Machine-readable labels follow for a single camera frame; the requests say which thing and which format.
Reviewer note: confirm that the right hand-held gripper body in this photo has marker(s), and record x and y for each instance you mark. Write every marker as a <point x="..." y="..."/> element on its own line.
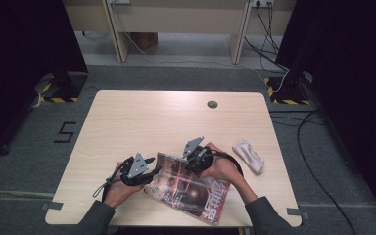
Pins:
<point x="199" y="160"/>

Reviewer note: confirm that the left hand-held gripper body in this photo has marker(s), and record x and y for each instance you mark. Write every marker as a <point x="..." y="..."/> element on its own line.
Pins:
<point x="137" y="168"/>

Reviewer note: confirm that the glossy illustrated magazine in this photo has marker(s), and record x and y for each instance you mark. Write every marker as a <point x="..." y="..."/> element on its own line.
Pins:
<point x="189" y="192"/>

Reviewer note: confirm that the white cloth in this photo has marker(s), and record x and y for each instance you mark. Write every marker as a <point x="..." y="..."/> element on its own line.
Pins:
<point x="249" y="156"/>

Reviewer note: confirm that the person's right hand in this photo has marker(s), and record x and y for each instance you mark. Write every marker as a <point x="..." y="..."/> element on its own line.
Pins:
<point x="223" y="168"/>

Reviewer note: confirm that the person's left hand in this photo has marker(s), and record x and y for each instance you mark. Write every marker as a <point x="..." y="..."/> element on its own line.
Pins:
<point x="120" y="192"/>

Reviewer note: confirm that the grey tape piece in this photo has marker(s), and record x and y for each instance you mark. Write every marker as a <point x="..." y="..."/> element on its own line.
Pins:
<point x="298" y="212"/>
<point x="53" y="205"/>

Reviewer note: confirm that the stand base with striped tape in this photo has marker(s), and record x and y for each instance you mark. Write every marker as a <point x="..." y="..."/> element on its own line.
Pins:
<point x="289" y="93"/>
<point x="63" y="88"/>

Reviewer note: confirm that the brown cardboard box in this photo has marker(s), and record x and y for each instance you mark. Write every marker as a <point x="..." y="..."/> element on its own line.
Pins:
<point x="145" y="39"/>

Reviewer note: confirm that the black curtain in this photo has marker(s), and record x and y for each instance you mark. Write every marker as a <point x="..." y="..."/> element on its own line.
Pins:
<point x="19" y="65"/>
<point x="355" y="81"/>

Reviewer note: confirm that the white wall socket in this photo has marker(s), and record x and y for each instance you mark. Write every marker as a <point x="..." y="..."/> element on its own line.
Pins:
<point x="261" y="2"/>

